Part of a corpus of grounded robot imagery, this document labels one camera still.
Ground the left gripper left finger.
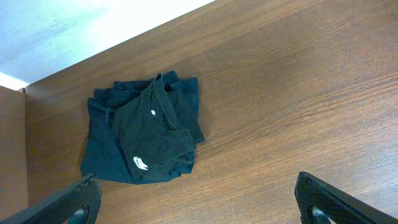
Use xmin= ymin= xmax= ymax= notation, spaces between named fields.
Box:
xmin=1 ymin=174 xmax=101 ymax=224

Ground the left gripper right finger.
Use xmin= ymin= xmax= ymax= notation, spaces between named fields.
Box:
xmin=294 ymin=172 xmax=397 ymax=224

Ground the dark green black t-shirt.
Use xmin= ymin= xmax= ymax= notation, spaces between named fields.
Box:
xmin=112 ymin=74 xmax=197 ymax=184

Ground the folded navy blue garment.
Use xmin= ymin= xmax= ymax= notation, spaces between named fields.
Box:
xmin=80 ymin=71 xmax=205 ymax=184

